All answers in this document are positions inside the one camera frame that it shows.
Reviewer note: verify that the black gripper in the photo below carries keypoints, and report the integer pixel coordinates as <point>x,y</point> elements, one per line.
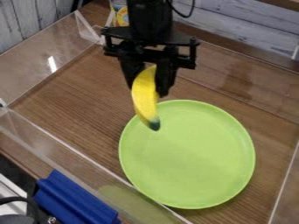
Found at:
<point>151,41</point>

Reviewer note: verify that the yellow toy banana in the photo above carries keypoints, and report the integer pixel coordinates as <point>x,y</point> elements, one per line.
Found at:
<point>144,98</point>

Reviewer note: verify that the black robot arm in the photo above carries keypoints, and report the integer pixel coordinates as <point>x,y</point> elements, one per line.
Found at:
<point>151,9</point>

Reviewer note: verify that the green round plate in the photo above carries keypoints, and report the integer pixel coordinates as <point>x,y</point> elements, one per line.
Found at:
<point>196,162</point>

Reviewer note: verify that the yellow blue labelled can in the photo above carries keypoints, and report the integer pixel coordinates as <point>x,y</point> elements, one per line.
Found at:
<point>120,13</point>

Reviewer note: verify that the blue plastic block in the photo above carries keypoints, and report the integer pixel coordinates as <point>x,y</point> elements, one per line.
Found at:
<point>71,203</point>

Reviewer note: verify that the clear acrylic corner bracket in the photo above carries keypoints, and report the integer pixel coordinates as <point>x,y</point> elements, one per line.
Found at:
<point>88,32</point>

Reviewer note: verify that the clear acrylic tray wall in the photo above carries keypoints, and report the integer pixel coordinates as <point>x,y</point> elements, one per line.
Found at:
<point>40,153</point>

